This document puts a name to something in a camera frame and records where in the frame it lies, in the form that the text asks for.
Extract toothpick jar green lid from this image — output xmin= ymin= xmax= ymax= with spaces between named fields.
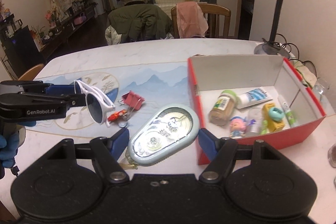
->
xmin=209 ymin=90 xmax=237 ymax=126

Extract orange keychain figure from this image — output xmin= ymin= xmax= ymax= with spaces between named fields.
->
xmin=106 ymin=109 xmax=128 ymax=128

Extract white sunglasses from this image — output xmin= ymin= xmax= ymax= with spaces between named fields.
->
xmin=73 ymin=80 xmax=116 ymax=127

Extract light blue correction tape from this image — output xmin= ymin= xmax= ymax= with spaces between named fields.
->
xmin=121 ymin=103 xmax=200 ymax=169

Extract red binder clip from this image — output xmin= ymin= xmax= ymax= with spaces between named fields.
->
xmin=118 ymin=91 xmax=145 ymax=121

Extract blue white toothpaste tube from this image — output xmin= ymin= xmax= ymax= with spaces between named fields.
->
xmin=236 ymin=87 xmax=273 ymax=109

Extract green white tube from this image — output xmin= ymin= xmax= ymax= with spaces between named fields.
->
xmin=278 ymin=94 xmax=298 ymax=127

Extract blue gloved hand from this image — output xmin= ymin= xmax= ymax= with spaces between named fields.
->
xmin=0 ymin=132 xmax=19 ymax=168

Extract pink hair toy figure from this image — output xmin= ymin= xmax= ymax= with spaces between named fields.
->
xmin=230 ymin=116 xmax=247 ymax=139

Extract dark tv cabinet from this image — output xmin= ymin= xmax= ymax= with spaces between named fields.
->
xmin=1 ymin=4 xmax=95 ymax=77

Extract clear plastic bottle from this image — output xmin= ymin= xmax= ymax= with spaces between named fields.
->
xmin=246 ymin=107 xmax=264 ymax=136

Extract yellow small box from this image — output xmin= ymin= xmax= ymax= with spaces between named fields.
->
xmin=262 ymin=103 xmax=285 ymax=133

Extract blue landscape table mat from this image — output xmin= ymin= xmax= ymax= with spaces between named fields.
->
xmin=30 ymin=62 xmax=190 ymax=138

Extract red white cardboard box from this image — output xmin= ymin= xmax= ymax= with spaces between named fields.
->
xmin=187 ymin=55 xmax=326 ymax=149

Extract brown glass jar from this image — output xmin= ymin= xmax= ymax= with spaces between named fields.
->
xmin=327 ymin=144 xmax=336 ymax=168

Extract white green cloth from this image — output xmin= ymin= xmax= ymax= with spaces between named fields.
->
xmin=293 ymin=60 xmax=317 ymax=88

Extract clear drinking glass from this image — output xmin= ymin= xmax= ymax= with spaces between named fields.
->
xmin=312 ymin=77 xmax=330 ymax=101

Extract olive green jacket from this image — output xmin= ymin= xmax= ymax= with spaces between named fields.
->
xmin=105 ymin=4 xmax=173 ymax=46

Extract pink cloth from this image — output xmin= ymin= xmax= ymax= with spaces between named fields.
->
xmin=176 ymin=2 xmax=209 ymax=39

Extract wooden chair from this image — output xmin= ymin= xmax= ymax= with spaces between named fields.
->
xmin=171 ymin=2 xmax=231 ymax=39

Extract teal ring tape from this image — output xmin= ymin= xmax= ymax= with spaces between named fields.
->
xmin=268 ymin=107 xmax=284 ymax=122

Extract black lamp cable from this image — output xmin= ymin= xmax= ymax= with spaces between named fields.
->
xmin=262 ymin=33 xmax=318 ymax=75

